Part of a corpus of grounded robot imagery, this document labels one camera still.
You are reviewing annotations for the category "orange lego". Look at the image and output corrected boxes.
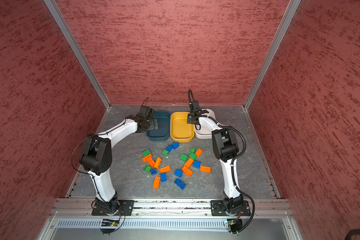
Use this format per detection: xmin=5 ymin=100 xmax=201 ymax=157
xmin=182 ymin=166 xmax=193 ymax=177
xmin=142 ymin=154 xmax=152 ymax=162
xmin=200 ymin=166 xmax=211 ymax=173
xmin=159 ymin=165 xmax=171 ymax=174
xmin=154 ymin=157 xmax=162 ymax=169
xmin=153 ymin=176 xmax=161 ymax=189
xmin=195 ymin=149 xmax=203 ymax=158

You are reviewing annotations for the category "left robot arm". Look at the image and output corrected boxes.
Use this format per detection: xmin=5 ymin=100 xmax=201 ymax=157
xmin=80 ymin=108 xmax=155 ymax=216

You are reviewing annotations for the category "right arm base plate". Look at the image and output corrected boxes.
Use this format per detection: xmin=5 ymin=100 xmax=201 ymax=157
xmin=210 ymin=200 xmax=251 ymax=217

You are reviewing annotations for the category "blue lego lower centre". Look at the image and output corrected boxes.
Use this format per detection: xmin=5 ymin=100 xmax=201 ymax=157
xmin=160 ymin=173 xmax=167 ymax=182

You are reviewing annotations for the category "orange lego bottom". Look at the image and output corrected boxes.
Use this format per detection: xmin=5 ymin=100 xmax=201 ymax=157
xmin=153 ymin=176 xmax=161 ymax=189

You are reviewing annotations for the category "aluminium front rail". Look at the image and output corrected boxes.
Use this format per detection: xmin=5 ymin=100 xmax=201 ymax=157
xmin=50 ymin=198 xmax=295 ymax=219

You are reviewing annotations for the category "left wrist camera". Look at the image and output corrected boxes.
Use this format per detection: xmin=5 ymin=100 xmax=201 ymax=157
xmin=137 ymin=105 xmax=155 ymax=119

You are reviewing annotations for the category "yellow plastic bin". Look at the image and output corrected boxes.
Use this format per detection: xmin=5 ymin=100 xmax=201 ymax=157
xmin=170 ymin=112 xmax=195 ymax=143

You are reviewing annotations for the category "teal plastic bin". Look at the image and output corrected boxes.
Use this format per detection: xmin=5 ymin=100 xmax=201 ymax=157
xmin=146 ymin=111 xmax=171 ymax=142

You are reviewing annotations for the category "large blue lego bottom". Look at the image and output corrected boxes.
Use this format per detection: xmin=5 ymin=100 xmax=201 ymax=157
xmin=174 ymin=178 xmax=186 ymax=190

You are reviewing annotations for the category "small blue lego left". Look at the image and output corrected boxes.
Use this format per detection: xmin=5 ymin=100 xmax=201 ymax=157
xmin=150 ymin=168 xmax=158 ymax=175

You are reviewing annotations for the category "blue lego top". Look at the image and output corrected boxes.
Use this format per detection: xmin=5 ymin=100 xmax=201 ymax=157
xmin=166 ymin=145 xmax=173 ymax=152
xmin=172 ymin=142 xmax=180 ymax=150

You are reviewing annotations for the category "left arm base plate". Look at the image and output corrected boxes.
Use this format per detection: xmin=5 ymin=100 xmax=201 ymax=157
xmin=92 ymin=200 xmax=135 ymax=217

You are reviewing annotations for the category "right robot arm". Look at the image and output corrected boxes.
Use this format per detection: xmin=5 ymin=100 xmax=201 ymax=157
xmin=187 ymin=109 xmax=245 ymax=216

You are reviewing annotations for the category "white plastic bin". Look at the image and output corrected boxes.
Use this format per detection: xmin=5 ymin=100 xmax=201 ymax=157
xmin=194 ymin=109 xmax=216 ymax=139

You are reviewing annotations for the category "blue lego centre right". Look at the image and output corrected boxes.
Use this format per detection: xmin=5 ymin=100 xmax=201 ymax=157
xmin=174 ymin=169 xmax=183 ymax=178

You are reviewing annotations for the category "orange lego diagonal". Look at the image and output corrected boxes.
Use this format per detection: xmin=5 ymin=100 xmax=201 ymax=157
xmin=184 ymin=158 xmax=194 ymax=168
xmin=147 ymin=157 xmax=156 ymax=168

